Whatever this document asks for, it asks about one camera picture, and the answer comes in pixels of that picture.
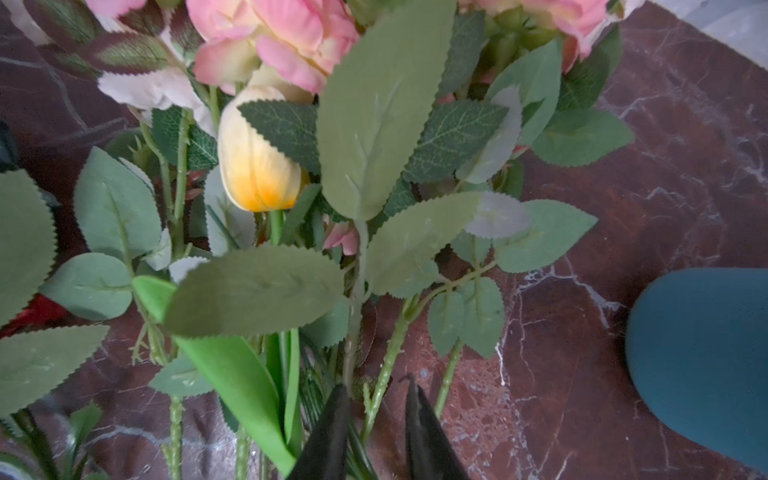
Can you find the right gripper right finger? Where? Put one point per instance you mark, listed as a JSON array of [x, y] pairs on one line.
[[428, 450]]

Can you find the pink rose bunch with leaves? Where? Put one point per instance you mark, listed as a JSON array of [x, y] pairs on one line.
[[414, 141]]

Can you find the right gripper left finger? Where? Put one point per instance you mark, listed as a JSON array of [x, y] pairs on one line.
[[324, 456]]

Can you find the yellow tulip stem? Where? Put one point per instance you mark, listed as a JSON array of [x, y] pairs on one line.
[[260, 389]]

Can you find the teal ceramic vase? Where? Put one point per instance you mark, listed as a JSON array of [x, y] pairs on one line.
[[696, 351]]

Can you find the red carnation stem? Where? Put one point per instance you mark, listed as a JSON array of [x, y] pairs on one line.
[[41, 312]]

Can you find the pink peach rose stem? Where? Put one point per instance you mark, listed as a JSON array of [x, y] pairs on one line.
[[184, 62]]

